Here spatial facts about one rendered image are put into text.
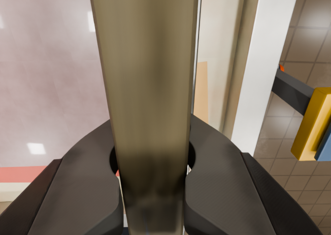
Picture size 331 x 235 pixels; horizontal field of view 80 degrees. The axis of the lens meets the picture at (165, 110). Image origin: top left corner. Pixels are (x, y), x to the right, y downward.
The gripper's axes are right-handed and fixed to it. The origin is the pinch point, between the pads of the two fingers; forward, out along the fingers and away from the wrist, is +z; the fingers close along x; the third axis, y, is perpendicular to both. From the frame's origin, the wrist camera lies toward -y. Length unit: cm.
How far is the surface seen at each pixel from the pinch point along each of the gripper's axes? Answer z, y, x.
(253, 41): 10.3, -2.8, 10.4
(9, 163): 13.9, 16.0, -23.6
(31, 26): 13.8, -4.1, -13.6
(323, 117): 14.0, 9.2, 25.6
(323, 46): 109, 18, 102
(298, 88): 26.2, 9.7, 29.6
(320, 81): 109, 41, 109
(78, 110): 13.8, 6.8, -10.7
